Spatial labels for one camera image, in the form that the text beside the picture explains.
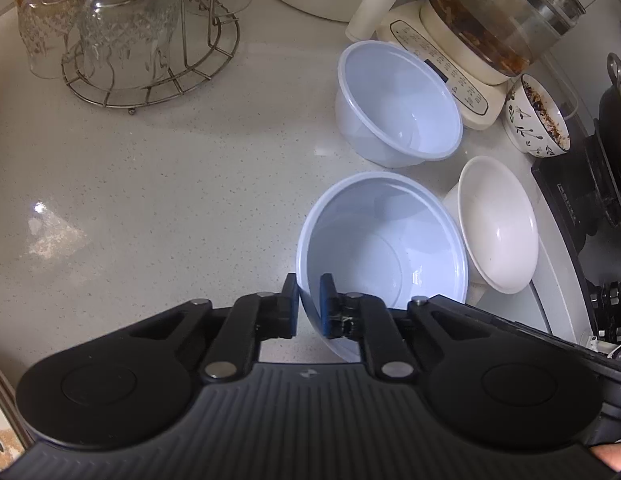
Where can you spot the light blue plastic bowl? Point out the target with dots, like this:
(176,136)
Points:
(398,105)
(390,240)

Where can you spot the cream kettle heating base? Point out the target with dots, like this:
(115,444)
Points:
(430,45)

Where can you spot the small floral bowl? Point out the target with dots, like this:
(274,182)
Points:
(538,120)

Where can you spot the black gas stove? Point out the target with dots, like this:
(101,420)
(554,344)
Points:
(570,200)

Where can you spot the cluster of clear glass cups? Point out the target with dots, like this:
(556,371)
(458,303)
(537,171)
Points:
(125,35)

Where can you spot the person's right hand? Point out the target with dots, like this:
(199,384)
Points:
(613,457)

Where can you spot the plain white bowl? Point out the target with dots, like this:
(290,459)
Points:
(498,230)

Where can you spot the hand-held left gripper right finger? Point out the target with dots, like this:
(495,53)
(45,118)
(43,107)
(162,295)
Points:
(326,310)

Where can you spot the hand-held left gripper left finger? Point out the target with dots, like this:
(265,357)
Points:
(292,310)

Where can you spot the glass kettle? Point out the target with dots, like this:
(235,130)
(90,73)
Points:
(505,10)

